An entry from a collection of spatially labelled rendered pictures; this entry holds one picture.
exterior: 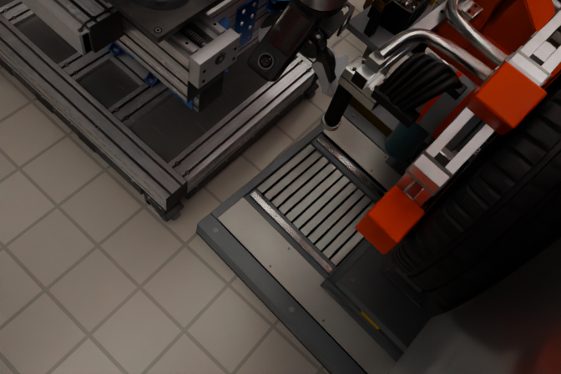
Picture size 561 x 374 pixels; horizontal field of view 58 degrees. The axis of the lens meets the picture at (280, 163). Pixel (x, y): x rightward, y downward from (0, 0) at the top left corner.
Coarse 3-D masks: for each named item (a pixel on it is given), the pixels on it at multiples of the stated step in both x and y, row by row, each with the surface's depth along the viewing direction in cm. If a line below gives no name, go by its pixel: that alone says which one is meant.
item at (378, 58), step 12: (396, 36) 93; (408, 36) 93; (420, 36) 94; (432, 36) 94; (384, 48) 90; (396, 48) 92; (444, 48) 95; (456, 48) 94; (372, 60) 90; (384, 60) 90; (456, 60) 95; (468, 60) 93; (480, 72) 93; (492, 72) 92; (480, 84) 94
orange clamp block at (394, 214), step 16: (400, 192) 91; (384, 208) 89; (400, 208) 90; (416, 208) 90; (368, 224) 89; (384, 224) 87; (400, 224) 88; (416, 224) 89; (368, 240) 93; (384, 240) 89; (400, 240) 87
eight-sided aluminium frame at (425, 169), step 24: (552, 24) 85; (528, 48) 81; (528, 72) 78; (456, 120) 83; (432, 144) 84; (480, 144) 81; (408, 168) 87; (432, 168) 84; (456, 168) 83; (432, 192) 86
